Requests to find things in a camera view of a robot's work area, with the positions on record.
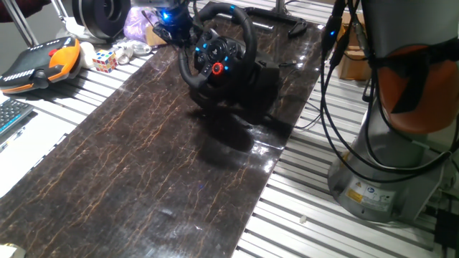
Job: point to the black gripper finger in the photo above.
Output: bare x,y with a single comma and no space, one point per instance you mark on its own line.
183,42
190,32

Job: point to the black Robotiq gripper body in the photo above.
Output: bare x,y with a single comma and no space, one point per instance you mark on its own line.
172,21

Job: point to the black racing steering wheel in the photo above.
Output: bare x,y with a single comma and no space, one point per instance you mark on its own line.
215,50

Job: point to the dark red sleeved forearm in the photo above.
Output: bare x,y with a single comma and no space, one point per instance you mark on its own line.
18,9

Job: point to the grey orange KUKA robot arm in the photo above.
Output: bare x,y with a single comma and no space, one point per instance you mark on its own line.
387,150

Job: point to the yellow sponge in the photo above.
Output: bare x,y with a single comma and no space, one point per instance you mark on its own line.
152,36

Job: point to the purple plastic bag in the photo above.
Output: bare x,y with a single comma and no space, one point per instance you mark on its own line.
136,23

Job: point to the clear plastic wrapper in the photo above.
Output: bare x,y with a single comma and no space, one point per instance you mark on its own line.
132,48

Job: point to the Rubik's cube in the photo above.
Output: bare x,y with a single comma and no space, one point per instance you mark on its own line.
105,61

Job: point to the white round object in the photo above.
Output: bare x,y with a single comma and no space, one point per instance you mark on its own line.
87,54

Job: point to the black stand base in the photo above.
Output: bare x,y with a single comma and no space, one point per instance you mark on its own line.
297,27

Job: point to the dark wooden board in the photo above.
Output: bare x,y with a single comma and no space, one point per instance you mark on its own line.
125,161

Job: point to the black orange teach pendant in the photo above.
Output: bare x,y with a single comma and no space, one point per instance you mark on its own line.
32,68

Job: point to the open cardboard box with inserts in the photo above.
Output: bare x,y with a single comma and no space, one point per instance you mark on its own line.
353,61

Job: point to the black computer keyboard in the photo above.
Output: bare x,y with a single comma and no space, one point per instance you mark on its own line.
12,114

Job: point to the large white sheet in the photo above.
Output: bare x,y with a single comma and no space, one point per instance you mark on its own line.
25,150

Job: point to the small white scrap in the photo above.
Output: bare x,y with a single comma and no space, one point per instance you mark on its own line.
303,219

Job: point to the white gold packet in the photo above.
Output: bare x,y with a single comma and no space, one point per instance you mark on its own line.
9,251

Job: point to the aluminium stand post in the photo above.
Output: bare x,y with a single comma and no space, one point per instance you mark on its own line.
280,5

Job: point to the aluminium frame post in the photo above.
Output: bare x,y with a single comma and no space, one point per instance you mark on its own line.
21,25
59,10

